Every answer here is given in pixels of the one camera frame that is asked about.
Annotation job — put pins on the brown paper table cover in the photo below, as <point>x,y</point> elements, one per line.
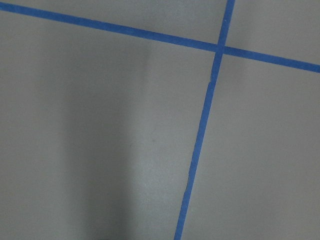
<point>159,119</point>

